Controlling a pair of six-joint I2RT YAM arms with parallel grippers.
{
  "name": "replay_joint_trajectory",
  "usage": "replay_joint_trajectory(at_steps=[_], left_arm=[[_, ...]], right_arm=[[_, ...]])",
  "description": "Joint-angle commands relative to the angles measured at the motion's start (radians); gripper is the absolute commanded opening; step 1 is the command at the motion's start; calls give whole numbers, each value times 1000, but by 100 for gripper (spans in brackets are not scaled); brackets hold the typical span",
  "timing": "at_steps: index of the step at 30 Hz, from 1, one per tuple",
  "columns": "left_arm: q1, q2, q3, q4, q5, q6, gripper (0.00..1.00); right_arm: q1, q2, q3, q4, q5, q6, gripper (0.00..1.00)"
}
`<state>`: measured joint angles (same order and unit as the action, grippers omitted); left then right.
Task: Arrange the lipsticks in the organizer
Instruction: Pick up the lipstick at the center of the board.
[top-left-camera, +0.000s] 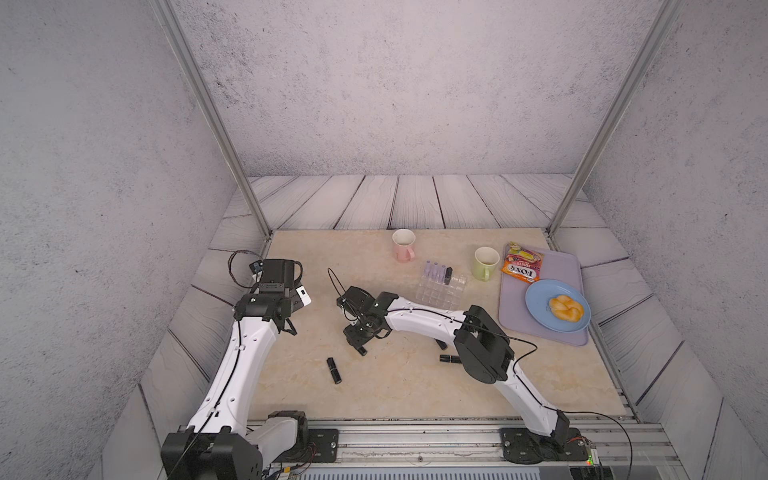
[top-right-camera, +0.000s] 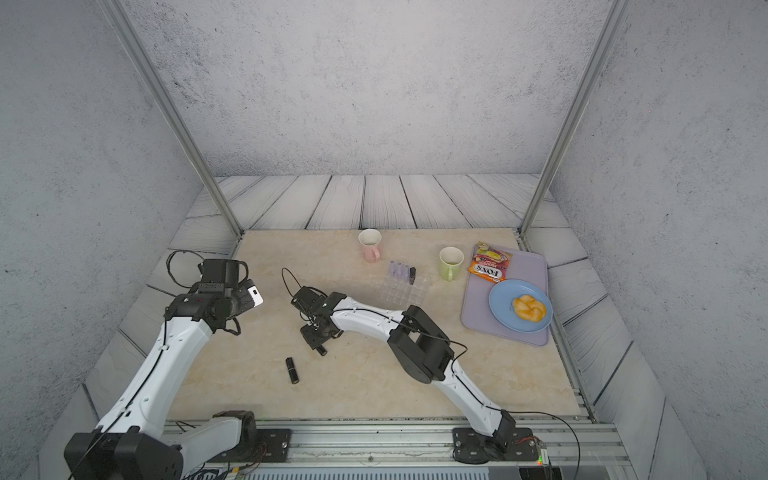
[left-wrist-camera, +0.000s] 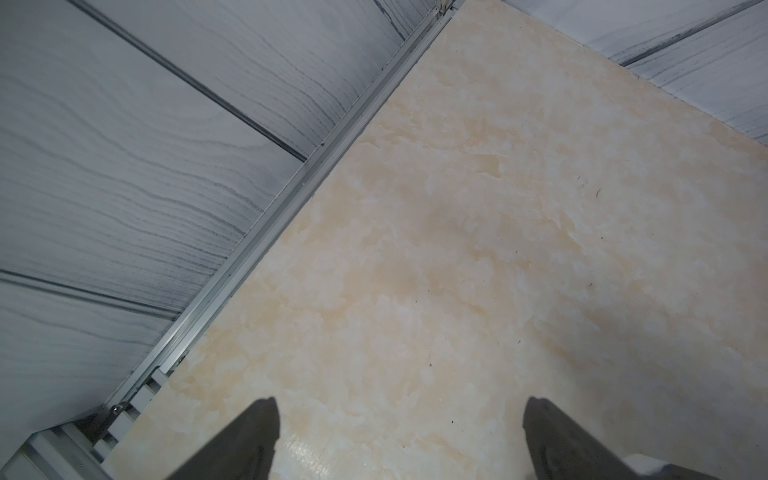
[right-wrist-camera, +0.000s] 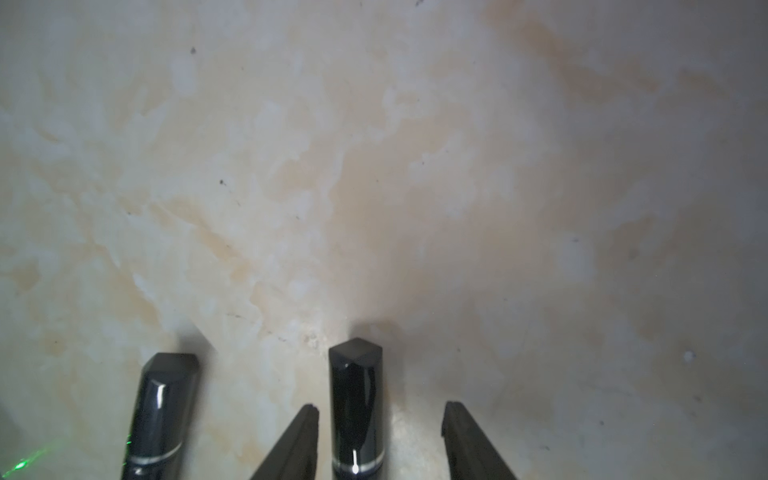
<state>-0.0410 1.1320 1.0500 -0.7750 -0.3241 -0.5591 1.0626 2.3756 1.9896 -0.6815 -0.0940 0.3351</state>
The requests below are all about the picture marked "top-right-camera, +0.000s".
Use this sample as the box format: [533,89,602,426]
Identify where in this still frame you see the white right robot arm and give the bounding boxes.
[291,286,516,452]

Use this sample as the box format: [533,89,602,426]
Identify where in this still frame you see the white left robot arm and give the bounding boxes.
[64,259,263,479]

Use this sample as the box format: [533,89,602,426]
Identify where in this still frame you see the clear acrylic lipstick organizer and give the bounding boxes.
[379,262,430,310]

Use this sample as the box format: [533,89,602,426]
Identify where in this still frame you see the pink ceramic mug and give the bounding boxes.
[358,229,382,263]

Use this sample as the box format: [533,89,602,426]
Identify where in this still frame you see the light green ceramic mug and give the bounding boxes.
[439,246,465,282]

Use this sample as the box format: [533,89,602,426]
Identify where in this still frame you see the lilac plastic tray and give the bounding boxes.
[461,245,549,346]

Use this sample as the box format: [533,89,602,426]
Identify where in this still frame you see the Fox's fruits candy bag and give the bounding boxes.
[468,242,513,284]

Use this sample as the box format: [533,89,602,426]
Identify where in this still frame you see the light blue plate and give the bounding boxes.
[489,279,554,333]

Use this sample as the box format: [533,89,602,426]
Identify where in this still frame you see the yellow braided bread bun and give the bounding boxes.
[512,295,547,323]

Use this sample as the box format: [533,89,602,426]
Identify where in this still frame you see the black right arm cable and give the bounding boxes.
[280,266,583,480]

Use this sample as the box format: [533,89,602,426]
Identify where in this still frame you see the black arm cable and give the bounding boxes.
[280,266,583,480]
[65,248,250,480]

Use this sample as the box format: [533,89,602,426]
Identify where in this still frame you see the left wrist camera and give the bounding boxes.
[246,285,264,308]

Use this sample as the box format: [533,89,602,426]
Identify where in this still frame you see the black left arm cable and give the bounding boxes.
[65,248,250,480]

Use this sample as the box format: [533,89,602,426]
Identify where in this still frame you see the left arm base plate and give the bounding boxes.
[209,429,292,464]

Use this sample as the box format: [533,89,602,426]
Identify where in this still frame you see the left aluminium frame post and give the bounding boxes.
[98,0,244,239]

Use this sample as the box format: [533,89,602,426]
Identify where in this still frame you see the aluminium frame post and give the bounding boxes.
[98,0,244,239]
[518,0,631,239]

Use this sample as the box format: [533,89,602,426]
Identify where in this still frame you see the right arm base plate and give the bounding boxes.
[452,428,542,465]

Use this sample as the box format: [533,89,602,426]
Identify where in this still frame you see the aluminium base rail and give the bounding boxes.
[255,415,636,479]

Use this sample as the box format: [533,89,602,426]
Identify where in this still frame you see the right aluminium frame post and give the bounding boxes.
[518,0,631,239]

